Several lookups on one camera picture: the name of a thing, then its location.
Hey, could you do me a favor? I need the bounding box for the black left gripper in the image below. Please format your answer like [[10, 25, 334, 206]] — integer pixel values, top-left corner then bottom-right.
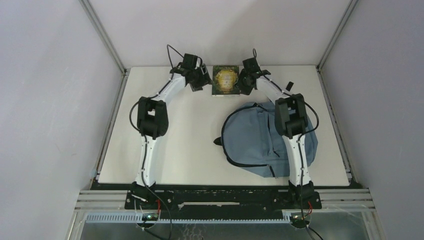
[[190, 64, 214, 92]]

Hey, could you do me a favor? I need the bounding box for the blue student backpack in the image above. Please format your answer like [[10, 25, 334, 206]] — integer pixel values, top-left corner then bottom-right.
[[214, 100, 318, 180]]

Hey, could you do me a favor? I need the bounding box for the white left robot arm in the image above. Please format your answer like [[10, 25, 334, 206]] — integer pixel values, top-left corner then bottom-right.
[[129, 53, 212, 209]]

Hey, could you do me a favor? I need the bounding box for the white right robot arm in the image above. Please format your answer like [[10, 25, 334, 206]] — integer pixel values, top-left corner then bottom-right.
[[236, 57, 314, 208]]

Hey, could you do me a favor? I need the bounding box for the dark green forest book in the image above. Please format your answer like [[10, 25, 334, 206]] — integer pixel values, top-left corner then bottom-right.
[[211, 65, 240, 97]]

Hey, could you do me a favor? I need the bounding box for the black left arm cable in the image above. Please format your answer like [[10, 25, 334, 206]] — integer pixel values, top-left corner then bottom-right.
[[129, 44, 205, 240]]

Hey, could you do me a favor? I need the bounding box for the left aluminium corner post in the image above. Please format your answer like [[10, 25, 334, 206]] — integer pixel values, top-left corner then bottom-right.
[[79, 0, 127, 76]]

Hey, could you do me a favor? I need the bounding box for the aluminium corner post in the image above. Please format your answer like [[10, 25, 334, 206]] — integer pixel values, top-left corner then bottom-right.
[[79, 0, 127, 76], [316, 0, 360, 72]]

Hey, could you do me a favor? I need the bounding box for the right aluminium corner post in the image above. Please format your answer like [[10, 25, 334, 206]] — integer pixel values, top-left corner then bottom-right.
[[316, 0, 360, 72]]

